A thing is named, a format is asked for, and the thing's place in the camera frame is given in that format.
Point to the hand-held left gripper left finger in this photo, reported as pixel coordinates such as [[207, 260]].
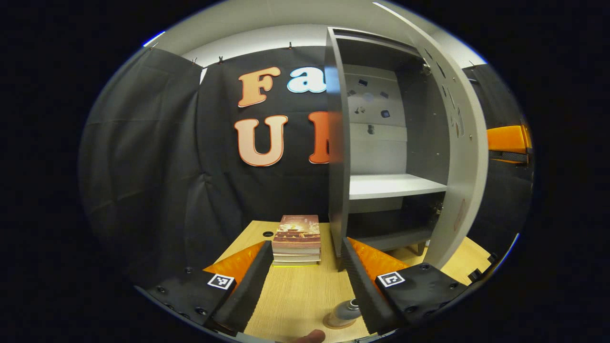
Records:
[[248, 290]]

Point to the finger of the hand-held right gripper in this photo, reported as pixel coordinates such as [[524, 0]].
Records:
[[512, 156]]

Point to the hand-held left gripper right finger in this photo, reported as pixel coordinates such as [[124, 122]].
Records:
[[362, 295]]

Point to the silver drink bottle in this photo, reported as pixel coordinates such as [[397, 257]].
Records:
[[347, 312]]

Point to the white cabinet door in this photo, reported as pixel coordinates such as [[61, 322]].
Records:
[[469, 157]]

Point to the round brown coaster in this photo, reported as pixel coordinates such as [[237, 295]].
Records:
[[328, 323]]

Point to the grey cabinet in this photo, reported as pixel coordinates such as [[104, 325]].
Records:
[[336, 166]]

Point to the white cabinet shelf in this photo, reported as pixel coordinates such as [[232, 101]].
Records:
[[391, 186]]

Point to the metal door hinge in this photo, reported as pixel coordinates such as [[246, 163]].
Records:
[[425, 70]]

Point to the stack of books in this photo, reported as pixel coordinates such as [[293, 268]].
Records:
[[298, 233]]

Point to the black backdrop cloth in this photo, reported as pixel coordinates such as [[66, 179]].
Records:
[[143, 166]]

